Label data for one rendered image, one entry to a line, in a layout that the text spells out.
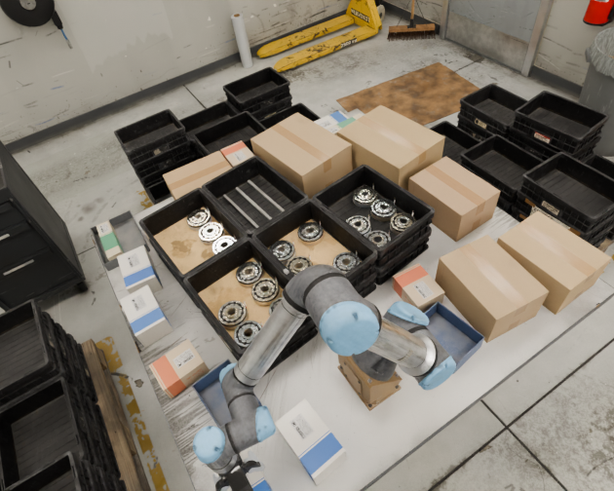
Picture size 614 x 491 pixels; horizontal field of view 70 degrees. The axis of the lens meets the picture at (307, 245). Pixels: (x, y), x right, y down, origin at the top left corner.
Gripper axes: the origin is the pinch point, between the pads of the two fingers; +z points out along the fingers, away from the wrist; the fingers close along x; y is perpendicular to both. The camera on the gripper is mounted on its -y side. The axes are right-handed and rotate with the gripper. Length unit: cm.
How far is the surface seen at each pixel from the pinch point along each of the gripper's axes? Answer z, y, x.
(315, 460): -2.7, -6.8, -20.9
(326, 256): -7, 52, -63
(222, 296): -7, 59, -21
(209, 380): 3.1, 36.9, -3.5
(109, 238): 0, 125, 9
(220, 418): 6.0, 23.8, -1.4
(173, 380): -1.1, 41.5, 6.5
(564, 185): 27, 42, -201
